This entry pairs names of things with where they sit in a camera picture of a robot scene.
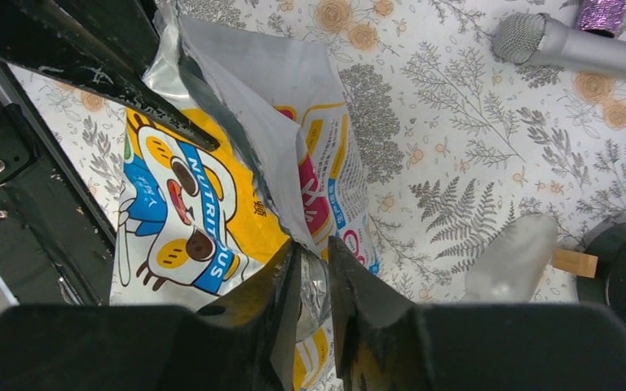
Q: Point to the purple glitter microphone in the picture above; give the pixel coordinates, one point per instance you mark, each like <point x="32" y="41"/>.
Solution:
<point x="601" y="17"/>

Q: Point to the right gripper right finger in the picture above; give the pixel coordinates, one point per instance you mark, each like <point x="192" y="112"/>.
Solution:
<point x="384" y="341"/>

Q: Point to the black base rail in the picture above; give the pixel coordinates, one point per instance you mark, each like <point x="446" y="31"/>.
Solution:
<point x="56" y="245"/>

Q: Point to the grey microphone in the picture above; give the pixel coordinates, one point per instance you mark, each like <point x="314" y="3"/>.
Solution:
<point x="540" y="40"/>

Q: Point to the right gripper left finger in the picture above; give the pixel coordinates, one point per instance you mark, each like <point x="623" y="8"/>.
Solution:
<point x="242" y="341"/>

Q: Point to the clear plastic scoop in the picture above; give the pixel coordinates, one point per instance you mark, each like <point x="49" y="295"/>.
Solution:
<point x="510" y="267"/>

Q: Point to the cat food bag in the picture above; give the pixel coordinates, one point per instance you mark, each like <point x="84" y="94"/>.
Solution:
<point x="193" y="223"/>

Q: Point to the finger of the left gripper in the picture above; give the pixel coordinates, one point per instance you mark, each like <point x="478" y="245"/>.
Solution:
<point x="103" y="47"/>

